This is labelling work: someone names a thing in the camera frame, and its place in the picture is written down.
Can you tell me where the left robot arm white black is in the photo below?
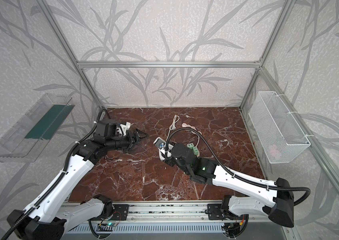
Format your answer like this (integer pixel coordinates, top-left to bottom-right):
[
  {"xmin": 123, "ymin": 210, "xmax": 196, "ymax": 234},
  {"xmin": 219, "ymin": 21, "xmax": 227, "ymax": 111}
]
[{"xmin": 2, "ymin": 119, "xmax": 149, "ymax": 240}]

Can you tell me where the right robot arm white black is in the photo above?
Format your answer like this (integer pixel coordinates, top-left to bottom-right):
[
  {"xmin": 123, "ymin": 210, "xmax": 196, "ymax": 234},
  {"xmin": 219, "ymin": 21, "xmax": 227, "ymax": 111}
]
[{"xmin": 154, "ymin": 128, "xmax": 311, "ymax": 228}]

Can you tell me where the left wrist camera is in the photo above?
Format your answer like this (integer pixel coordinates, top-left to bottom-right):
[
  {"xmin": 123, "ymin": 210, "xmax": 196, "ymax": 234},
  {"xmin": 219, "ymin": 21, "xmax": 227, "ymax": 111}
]
[{"xmin": 116, "ymin": 122, "xmax": 131, "ymax": 137}]

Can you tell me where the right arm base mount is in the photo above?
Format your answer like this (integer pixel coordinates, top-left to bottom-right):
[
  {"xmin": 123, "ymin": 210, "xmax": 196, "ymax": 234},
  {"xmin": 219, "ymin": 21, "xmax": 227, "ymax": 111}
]
[{"xmin": 204, "ymin": 204, "xmax": 248, "ymax": 221}]

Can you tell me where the pink power strip cable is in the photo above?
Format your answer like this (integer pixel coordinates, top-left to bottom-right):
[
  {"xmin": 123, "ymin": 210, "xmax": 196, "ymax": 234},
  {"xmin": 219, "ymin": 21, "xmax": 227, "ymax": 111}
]
[{"xmin": 181, "ymin": 121, "xmax": 202, "ymax": 149}]

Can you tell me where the aluminium front rail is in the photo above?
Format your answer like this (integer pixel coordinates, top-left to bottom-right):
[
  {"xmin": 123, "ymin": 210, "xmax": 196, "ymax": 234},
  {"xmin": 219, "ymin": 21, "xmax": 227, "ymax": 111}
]
[{"xmin": 58, "ymin": 200, "xmax": 293, "ymax": 224}]

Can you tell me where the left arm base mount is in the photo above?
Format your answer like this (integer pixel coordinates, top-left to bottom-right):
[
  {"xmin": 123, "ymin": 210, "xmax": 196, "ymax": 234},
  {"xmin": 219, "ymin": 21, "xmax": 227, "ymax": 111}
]
[{"xmin": 98, "ymin": 204, "xmax": 130, "ymax": 221}]

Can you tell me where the clear plastic wall bin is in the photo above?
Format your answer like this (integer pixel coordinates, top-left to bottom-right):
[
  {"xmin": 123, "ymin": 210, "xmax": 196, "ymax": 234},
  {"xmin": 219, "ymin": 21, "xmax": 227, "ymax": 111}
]
[{"xmin": 0, "ymin": 94, "xmax": 75, "ymax": 163}]

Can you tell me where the white wire mesh basket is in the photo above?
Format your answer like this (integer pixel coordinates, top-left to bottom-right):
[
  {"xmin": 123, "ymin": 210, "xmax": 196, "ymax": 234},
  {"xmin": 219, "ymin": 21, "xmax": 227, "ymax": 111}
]
[{"xmin": 248, "ymin": 91, "xmax": 311, "ymax": 164}]

